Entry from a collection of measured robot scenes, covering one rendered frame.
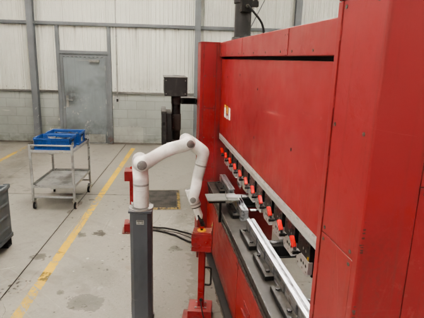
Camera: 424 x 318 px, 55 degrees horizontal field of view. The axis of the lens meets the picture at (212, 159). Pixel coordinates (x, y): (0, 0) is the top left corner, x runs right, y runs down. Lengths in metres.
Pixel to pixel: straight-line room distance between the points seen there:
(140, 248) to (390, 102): 2.58
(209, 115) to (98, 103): 6.52
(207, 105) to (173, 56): 6.08
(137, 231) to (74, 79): 7.64
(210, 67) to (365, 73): 3.18
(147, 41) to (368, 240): 9.43
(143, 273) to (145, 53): 7.47
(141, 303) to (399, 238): 2.68
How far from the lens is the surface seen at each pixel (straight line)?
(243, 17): 3.87
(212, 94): 4.15
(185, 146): 3.04
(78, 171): 6.84
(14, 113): 11.16
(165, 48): 10.17
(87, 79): 10.46
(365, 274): 1.11
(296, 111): 2.05
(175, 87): 4.26
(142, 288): 3.45
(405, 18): 1.00
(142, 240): 3.25
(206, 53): 4.13
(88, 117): 10.56
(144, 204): 3.17
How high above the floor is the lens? 2.13
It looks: 14 degrees down
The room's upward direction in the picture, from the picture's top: 2 degrees clockwise
